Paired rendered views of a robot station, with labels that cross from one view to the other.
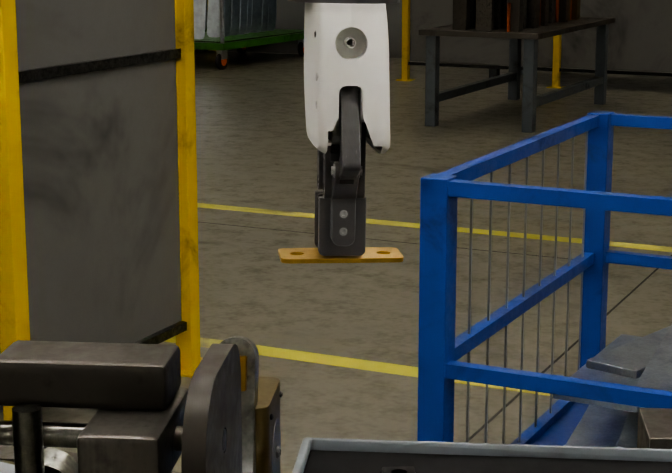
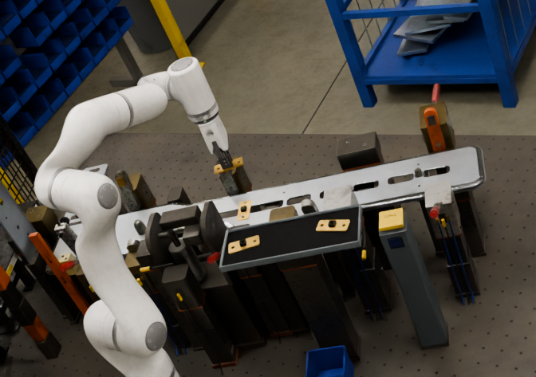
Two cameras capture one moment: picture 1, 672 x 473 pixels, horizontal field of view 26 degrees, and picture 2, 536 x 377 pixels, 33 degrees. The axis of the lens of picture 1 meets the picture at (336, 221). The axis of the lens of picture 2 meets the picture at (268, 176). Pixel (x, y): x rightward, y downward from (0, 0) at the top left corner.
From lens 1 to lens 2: 1.67 m
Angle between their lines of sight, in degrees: 28
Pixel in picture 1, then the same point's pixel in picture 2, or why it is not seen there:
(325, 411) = not seen: outside the picture
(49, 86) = not seen: outside the picture
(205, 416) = (205, 229)
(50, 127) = not seen: outside the picture
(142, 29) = not seen: outside the picture
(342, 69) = (209, 139)
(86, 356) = (178, 216)
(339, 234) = (225, 165)
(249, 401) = (229, 173)
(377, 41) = (214, 130)
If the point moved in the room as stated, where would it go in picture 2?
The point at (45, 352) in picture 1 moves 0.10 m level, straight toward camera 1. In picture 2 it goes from (169, 216) to (172, 238)
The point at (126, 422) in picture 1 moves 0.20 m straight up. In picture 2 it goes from (191, 230) to (160, 175)
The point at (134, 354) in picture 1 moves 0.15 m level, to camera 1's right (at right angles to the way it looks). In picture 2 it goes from (187, 212) to (239, 198)
